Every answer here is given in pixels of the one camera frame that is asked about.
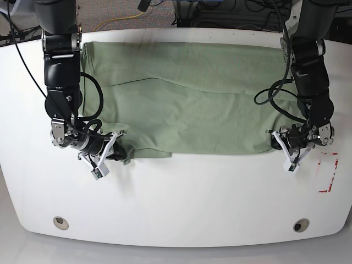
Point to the black tripod stand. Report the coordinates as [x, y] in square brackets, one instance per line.
[20, 35]

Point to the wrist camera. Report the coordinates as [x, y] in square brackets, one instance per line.
[100, 171]
[289, 166]

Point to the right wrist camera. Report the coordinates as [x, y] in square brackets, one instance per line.
[100, 171]

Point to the red tape rectangle marking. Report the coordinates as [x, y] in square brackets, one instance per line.
[326, 171]

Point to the table grommet hole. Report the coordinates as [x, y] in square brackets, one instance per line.
[60, 223]
[301, 225]

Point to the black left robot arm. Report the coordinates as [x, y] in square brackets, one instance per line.
[304, 48]

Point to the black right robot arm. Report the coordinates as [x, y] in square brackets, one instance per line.
[61, 40]

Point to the right table grommet hole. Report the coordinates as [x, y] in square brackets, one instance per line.
[301, 225]

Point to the left table grommet hole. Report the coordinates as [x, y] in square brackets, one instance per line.
[60, 223]

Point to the green T-shirt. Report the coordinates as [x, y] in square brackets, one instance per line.
[198, 98]

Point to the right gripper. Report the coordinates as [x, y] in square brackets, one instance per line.
[104, 148]

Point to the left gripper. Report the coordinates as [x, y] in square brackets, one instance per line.
[295, 142]

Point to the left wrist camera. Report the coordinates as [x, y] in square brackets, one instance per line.
[289, 166]

